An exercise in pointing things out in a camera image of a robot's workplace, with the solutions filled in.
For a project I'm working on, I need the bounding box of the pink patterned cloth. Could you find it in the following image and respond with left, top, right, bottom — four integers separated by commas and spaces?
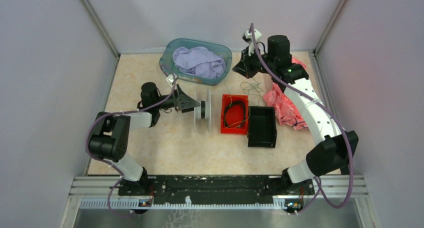
263, 57, 314, 131

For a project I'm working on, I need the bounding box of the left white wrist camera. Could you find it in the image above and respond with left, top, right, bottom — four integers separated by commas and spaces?
166, 73, 178, 90

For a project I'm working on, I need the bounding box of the grey slotted cable duct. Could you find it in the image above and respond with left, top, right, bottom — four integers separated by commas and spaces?
79, 198, 301, 211

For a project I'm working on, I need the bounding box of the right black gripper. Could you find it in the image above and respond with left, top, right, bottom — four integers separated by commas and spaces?
232, 44, 275, 80

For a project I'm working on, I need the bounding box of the teal plastic basin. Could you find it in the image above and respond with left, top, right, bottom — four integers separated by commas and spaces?
159, 38, 233, 86

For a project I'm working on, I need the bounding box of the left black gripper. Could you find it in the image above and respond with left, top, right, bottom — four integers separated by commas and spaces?
153, 83, 200, 113

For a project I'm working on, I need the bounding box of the red plastic bin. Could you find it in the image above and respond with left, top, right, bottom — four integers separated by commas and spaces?
220, 94, 250, 135

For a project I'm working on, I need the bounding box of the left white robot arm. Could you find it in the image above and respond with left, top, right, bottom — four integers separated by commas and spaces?
84, 82, 202, 195

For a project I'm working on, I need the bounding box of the purple cloth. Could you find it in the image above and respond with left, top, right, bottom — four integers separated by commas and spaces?
172, 46, 226, 79

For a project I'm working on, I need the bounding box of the black plastic bin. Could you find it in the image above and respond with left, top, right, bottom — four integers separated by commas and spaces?
247, 106, 278, 148

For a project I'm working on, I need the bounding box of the grey plastic cable spool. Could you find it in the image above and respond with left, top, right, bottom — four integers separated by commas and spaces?
193, 88, 212, 132

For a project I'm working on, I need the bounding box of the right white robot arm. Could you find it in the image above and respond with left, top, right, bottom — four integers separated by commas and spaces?
234, 30, 359, 194

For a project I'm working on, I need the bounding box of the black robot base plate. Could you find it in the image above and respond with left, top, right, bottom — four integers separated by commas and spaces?
117, 175, 315, 205

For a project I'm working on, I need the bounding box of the thin green cable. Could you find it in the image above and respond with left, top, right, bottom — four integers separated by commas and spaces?
222, 77, 266, 130

